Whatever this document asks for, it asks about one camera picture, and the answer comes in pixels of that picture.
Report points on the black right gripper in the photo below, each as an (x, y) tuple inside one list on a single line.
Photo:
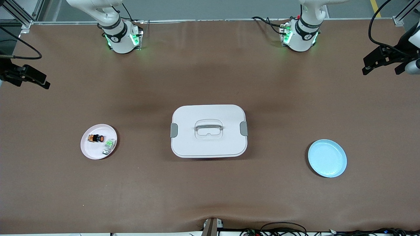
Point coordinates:
[(7, 72)]

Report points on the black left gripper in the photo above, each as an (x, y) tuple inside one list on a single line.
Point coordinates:
[(402, 54)]

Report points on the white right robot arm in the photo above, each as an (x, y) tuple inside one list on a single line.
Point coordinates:
[(121, 36)]

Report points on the orange push-button switch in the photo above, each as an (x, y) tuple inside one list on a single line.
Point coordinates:
[(96, 138)]

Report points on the green push-button switch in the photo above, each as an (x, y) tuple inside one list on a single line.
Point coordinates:
[(109, 146)]

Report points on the white lidded storage box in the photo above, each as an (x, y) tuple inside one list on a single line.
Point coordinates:
[(210, 144)]

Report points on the brown table mat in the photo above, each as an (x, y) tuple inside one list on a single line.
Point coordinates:
[(210, 190)]

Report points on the silver table edge rail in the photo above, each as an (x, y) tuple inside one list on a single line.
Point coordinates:
[(213, 20)]

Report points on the pink round plate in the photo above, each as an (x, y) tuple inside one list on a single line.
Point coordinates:
[(95, 150)]

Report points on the light blue round plate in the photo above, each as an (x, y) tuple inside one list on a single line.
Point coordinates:
[(328, 159)]

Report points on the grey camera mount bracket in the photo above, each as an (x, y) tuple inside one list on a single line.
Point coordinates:
[(211, 227)]

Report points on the aluminium frame profile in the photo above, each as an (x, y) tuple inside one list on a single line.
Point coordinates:
[(19, 14), (402, 14)]

